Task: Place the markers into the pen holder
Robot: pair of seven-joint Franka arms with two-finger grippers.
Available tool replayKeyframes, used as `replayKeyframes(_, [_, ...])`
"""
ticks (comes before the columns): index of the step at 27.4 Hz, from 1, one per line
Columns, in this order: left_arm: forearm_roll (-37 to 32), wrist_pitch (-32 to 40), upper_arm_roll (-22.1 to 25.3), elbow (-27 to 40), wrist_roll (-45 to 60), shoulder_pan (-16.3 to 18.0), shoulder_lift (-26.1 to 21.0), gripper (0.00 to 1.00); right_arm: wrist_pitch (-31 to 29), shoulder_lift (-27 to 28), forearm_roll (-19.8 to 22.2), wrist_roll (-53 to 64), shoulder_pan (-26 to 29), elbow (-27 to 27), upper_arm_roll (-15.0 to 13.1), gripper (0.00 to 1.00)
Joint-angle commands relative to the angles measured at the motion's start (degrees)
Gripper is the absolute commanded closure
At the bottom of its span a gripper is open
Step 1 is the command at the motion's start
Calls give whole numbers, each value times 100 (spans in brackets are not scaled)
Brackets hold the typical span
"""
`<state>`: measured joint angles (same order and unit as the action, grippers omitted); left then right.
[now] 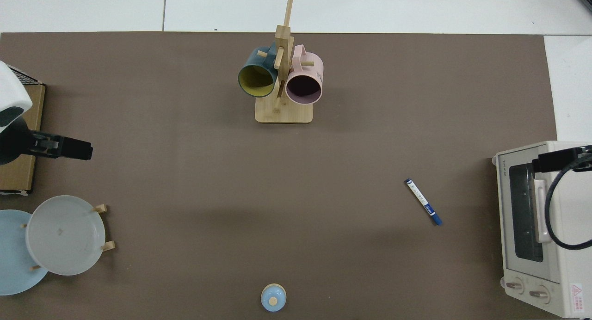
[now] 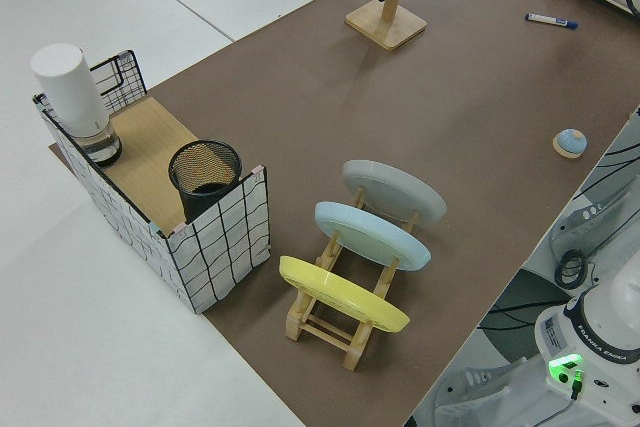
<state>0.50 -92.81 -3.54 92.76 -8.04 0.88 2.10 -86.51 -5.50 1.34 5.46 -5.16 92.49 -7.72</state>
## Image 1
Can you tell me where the blue and white marker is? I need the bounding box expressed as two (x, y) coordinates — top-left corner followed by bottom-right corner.
(405, 178), (443, 227)

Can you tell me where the wooden plate rack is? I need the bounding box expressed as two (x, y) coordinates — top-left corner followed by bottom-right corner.
(20, 204), (116, 271)

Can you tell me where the grey plate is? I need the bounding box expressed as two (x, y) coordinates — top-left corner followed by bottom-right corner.
(25, 195), (106, 277)

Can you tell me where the pale toaster oven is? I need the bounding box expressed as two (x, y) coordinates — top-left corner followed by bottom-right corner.
(491, 141), (592, 319)

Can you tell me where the light blue plate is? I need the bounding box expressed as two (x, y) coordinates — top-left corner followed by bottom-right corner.
(0, 209), (49, 296)

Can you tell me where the dark teal cup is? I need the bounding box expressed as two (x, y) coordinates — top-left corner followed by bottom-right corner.
(238, 42), (279, 98)

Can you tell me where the wooden cup stand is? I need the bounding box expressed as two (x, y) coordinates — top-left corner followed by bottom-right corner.
(255, 0), (315, 124)

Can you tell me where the brown table cloth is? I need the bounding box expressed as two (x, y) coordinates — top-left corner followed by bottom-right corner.
(0, 31), (558, 320)

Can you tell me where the pink cup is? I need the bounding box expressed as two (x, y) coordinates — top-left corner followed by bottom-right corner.
(285, 44), (324, 105)

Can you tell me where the small blue round thing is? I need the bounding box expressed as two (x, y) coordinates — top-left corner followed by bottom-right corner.
(260, 283), (287, 313)

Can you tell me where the wire basket with wooden floor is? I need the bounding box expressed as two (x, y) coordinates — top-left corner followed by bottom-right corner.
(0, 63), (47, 196)

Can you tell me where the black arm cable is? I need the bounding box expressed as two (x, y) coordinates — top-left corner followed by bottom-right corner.
(544, 147), (592, 251)

